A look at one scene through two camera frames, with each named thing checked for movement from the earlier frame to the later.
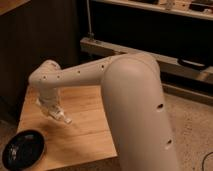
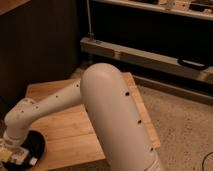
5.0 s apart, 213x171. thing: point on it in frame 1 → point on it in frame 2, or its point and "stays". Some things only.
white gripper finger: x=44 y=110 → x=5 y=154
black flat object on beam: x=192 y=65 stays
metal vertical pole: x=90 y=34 stays
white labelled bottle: x=57 y=112 → x=33 y=161
